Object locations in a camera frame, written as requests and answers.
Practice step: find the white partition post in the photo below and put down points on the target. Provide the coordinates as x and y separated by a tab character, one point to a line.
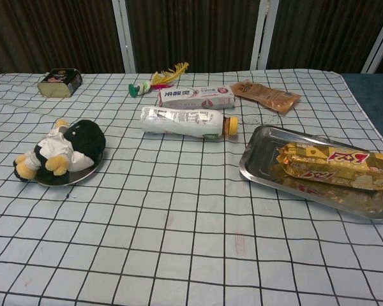
379	48
124	35
263	32

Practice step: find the round steel plate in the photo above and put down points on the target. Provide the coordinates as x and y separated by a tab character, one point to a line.
79	177

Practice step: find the white toothpaste box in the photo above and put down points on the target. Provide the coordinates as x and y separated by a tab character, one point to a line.
194	95

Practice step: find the dark rectangular tin can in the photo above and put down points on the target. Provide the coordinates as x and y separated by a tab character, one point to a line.
55	89

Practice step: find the rectangular steel tray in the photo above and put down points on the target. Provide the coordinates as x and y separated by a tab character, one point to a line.
258	159

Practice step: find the white bottle yellow cap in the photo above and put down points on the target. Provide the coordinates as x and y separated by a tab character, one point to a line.
178	122

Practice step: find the black white plush penguin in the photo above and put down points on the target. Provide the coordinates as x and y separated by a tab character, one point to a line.
86	137

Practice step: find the brown sauce pouch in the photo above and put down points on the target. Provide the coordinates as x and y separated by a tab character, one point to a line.
268	95

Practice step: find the white black checkered tablecloth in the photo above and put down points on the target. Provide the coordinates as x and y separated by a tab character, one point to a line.
178	223

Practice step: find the feather shuttlecock green base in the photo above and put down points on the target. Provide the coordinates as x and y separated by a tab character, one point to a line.
134	90

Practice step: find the gold biscuit packet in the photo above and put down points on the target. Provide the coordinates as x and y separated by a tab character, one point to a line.
338	165

